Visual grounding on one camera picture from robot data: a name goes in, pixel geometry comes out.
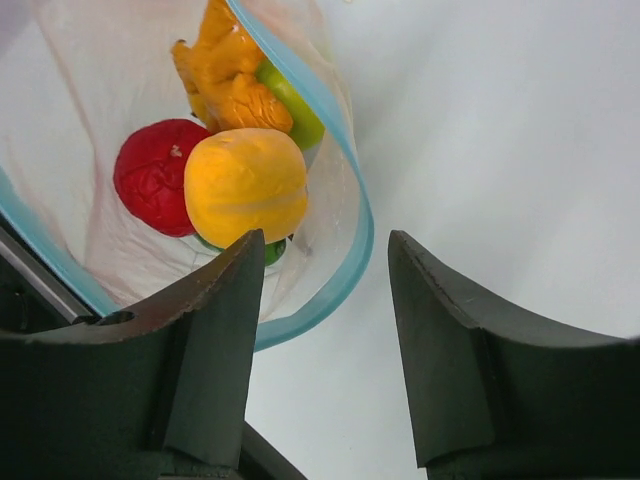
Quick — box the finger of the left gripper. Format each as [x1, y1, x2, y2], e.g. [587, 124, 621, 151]
[1, 217, 97, 333]

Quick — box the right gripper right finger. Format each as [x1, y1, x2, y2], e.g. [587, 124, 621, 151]
[388, 230, 639, 479]

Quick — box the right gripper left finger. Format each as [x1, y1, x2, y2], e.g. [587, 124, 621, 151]
[0, 228, 266, 480]

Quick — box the red strawberry toy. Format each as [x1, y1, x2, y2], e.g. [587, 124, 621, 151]
[113, 119, 210, 238]

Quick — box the clear blue-zipper bag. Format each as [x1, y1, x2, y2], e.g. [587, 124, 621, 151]
[1, 1, 374, 349]

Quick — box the orange toy fruit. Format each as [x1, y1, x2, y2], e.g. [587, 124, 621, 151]
[184, 128, 309, 249]

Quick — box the orange ginger toy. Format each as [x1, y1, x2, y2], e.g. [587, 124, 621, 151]
[171, 1, 293, 134]

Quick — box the green pear toy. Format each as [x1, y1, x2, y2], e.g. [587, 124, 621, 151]
[256, 59, 325, 151]

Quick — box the green chili toy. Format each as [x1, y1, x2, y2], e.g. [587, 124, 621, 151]
[194, 234, 286, 267]

